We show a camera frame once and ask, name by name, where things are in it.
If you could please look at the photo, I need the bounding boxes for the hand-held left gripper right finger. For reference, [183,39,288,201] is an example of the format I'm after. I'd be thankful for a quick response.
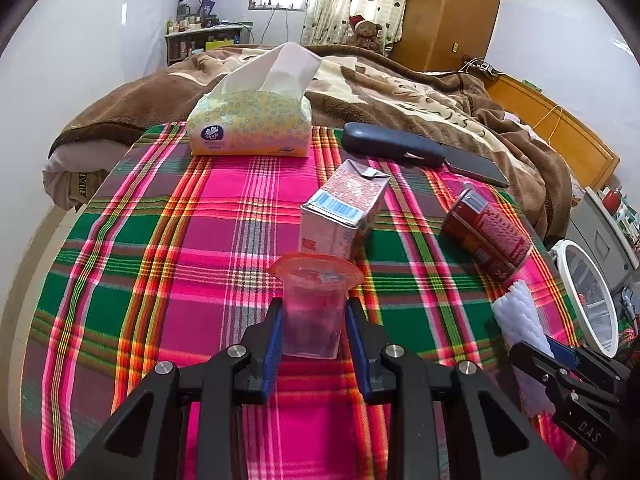
[345,297,573,480]

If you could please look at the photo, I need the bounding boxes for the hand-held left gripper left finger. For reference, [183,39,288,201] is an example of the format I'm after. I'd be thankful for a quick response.
[62,297,286,480]

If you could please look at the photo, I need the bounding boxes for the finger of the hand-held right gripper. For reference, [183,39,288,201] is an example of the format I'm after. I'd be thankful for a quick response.
[547,336,632,386]
[509,341,571,401]

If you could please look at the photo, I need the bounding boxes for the white foam fruit net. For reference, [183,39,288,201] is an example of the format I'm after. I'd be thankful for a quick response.
[491,279,556,416]

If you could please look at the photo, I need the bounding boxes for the clear plastic cup red rim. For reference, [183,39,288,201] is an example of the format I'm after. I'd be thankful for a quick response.
[266,253,366,360]

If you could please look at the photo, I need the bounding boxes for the white round mirror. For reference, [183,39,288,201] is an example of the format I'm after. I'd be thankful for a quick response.
[555,240,621,358]

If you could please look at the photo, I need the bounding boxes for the grey cabinet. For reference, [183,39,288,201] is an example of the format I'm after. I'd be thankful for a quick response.
[565,187,640,281]

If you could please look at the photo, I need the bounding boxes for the red milk drink can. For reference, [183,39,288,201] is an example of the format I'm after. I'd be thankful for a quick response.
[440,183,535,282]

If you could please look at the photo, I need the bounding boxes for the white milk carton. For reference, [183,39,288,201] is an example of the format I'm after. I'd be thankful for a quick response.
[299,158,392,261]

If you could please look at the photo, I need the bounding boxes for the pink green plaid cloth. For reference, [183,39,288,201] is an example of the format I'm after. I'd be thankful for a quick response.
[20,122,591,480]

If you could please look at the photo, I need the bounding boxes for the black smartphone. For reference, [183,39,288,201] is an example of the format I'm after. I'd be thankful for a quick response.
[439,142,511,188]

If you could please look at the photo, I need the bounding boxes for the dark blue glasses case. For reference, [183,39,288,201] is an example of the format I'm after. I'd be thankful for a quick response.
[342,122,447,167]

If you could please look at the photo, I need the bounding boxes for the wooden headboard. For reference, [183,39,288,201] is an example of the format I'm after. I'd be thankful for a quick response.
[487,74,621,191]

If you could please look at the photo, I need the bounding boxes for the yellow tissue pack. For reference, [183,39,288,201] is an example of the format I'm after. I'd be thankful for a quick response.
[186,42,323,157]

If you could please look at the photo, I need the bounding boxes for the brown plush blanket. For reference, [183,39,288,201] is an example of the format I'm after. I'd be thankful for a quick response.
[49,44,573,241]

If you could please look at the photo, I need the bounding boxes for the white folded bedding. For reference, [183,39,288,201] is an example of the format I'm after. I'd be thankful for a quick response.
[42,137,108,211]

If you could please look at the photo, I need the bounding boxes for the power strip with plugs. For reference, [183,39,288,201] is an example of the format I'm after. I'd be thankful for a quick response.
[457,55,501,76]

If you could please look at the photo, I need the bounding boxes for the brown teddy bear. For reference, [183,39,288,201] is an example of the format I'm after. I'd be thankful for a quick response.
[345,14,386,53]

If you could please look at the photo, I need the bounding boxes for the patterned window curtain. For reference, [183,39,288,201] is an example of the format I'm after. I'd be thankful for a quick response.
[300,0,416,46]

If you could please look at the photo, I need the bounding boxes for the wooden wardrobe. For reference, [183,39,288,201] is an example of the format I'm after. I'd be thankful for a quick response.
[390,0,506,73]

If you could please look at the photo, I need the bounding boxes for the yellow cable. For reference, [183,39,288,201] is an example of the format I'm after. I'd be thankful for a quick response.
[532,105,563,143]

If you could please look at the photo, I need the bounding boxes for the cluttered wall shelf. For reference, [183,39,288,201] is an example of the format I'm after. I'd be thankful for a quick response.
[165,22,253,66]

